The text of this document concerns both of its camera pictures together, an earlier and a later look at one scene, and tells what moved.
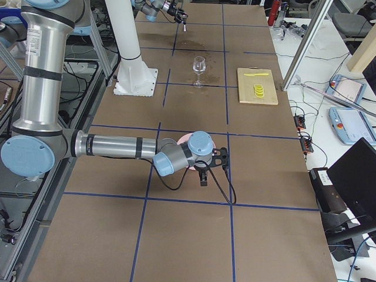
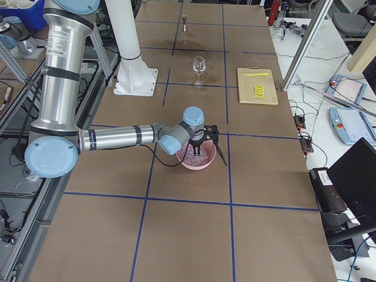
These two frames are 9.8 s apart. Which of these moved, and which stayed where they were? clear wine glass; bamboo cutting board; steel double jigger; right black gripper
Moved: right black gripper
Stayed: clear wine glass; steel double jigger; bamboo cutting board
